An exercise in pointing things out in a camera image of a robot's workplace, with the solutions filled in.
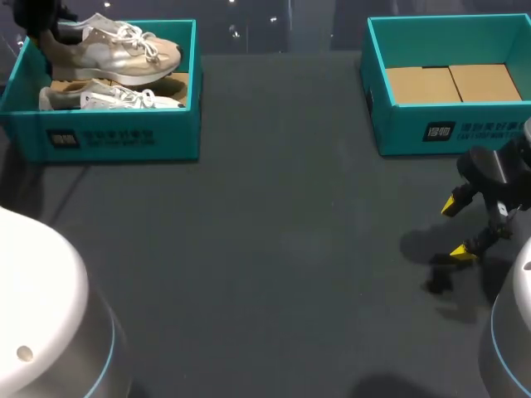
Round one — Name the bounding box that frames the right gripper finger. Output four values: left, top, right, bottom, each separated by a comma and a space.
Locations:
440, 184, 476, 218
449, 222, 514, 261

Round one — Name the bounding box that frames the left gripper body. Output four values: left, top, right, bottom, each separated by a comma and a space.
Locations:
10, 0, 79, 41

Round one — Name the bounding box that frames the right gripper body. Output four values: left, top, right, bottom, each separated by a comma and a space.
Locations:
455, 138, 531, 228

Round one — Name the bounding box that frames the beige white sneaker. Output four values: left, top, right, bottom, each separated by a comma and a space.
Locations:
38, 78, 188, 111
39, 12, 184, 86

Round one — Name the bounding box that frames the teal box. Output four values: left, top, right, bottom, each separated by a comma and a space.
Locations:
0, 18, 203, 163
359, 13, 531, 158

